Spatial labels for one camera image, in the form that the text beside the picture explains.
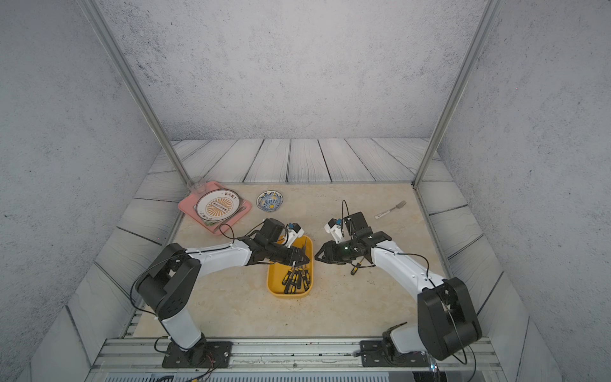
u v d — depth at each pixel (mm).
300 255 812
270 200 1116
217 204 1111
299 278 870
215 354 730
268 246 738
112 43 759
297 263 799
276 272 927
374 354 727
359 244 625
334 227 778
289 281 867
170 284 470
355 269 909
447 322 414
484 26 728
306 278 870
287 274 893
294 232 827
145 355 757
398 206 1116
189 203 1116
